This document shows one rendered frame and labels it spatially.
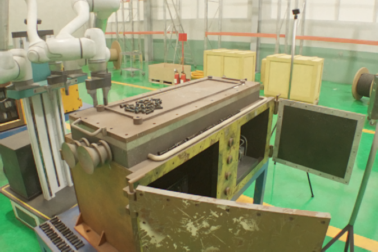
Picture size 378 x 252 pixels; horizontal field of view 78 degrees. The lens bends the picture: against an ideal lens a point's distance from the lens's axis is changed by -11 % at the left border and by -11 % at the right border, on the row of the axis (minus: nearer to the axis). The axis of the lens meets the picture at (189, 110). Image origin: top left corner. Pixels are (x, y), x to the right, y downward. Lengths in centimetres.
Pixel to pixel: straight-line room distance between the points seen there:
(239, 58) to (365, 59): 516
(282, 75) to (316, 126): 416
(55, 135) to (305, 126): 212
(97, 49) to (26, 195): 173
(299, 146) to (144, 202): 152
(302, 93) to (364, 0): 520
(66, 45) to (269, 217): 110
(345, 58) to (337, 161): 829
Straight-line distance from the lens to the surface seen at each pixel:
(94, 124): 117
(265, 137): 216
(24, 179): 259
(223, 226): 92
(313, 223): 91
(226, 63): 679
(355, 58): 1026
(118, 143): 104
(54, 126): 249
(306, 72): 604
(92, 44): 131
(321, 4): 1050
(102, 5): 181
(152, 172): 104
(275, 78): 624
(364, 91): 767
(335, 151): 213
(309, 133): 213
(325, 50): 1033
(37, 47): 166
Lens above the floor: 176
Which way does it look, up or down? 18 degrees down
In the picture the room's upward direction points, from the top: straight up
